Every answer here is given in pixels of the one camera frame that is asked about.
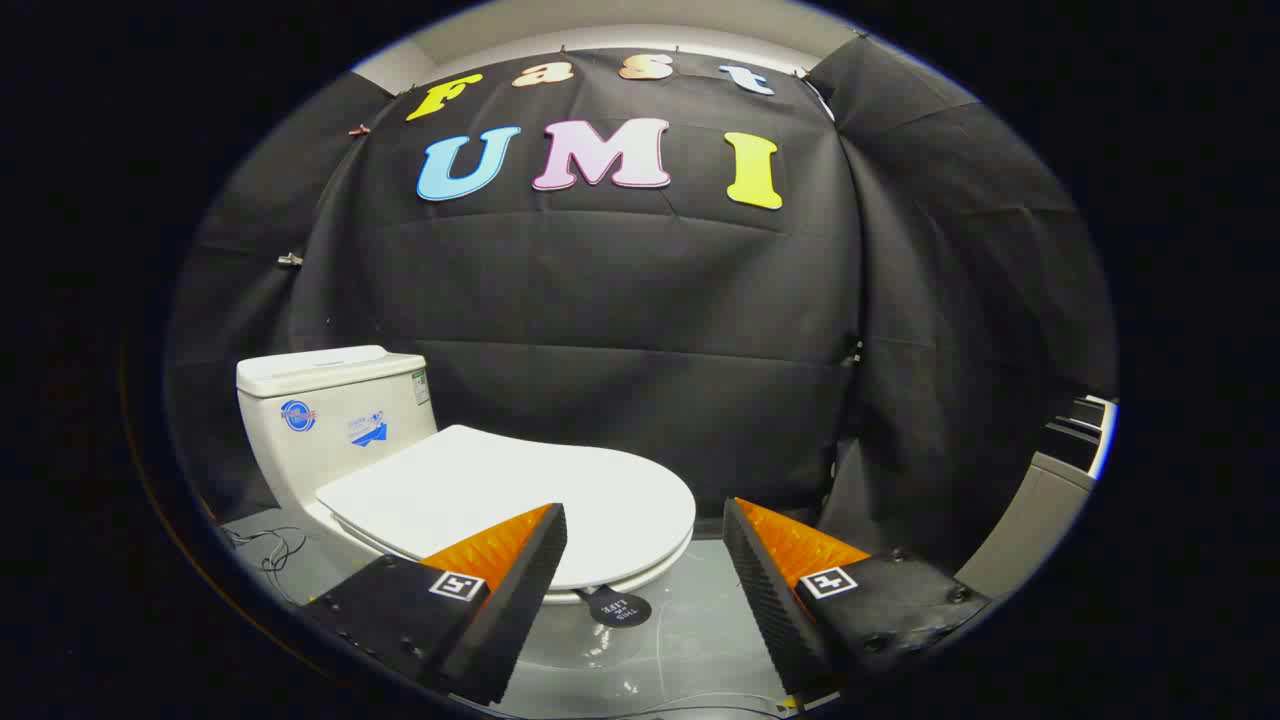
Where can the black backdrop cloth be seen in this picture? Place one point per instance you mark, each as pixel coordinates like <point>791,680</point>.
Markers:
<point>620,300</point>

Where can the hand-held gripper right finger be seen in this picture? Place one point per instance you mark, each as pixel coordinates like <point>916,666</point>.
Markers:
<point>765,600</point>

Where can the black round lid lift tab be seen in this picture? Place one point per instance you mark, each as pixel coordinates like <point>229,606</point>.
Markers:
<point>620,608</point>

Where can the white toilet lid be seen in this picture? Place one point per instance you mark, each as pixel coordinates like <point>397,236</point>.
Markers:
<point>500,485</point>

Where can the white ceramic toilet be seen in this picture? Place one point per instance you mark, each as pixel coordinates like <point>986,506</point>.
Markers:
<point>320,450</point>

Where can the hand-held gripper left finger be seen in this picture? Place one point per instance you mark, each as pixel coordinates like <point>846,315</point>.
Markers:
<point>520,600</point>

